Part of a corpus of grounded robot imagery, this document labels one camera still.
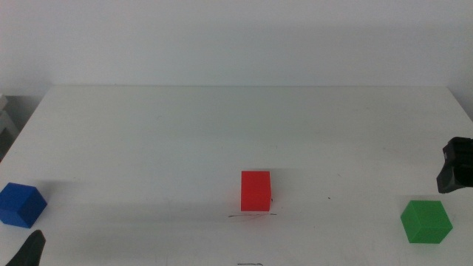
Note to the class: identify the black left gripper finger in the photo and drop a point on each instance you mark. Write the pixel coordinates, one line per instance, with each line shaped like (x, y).
(31, 251)

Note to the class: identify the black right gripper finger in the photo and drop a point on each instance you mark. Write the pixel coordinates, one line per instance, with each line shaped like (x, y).
(449, 181)

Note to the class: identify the blue cube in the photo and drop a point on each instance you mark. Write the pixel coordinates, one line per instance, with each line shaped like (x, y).
(20, 205)

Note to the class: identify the green cube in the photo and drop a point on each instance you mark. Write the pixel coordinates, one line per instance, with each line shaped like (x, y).
(425, 223)

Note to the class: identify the red cube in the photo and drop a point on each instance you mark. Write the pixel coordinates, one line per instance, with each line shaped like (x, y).
(255, 192)

